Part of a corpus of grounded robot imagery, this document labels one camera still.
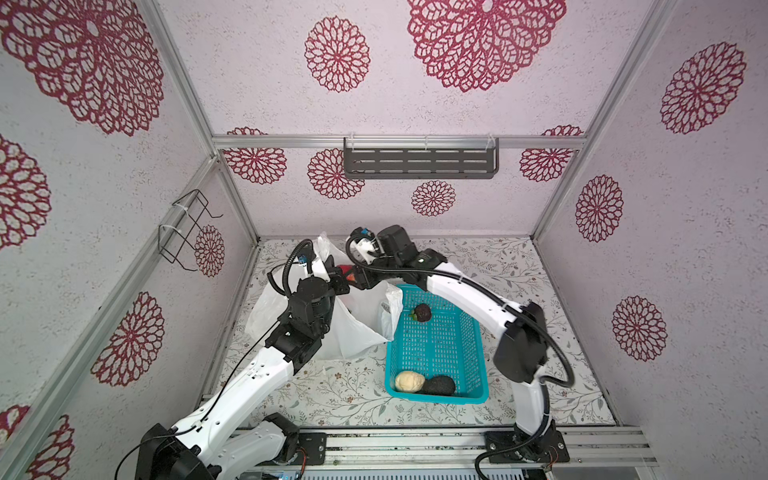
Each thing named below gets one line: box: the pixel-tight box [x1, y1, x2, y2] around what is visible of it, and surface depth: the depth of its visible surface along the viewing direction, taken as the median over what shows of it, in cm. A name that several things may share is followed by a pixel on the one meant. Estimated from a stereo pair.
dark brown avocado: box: [420, 375, 456, 396], surface depth 81 cm
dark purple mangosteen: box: [409, 303, 432, 322], surface depth 96 cm
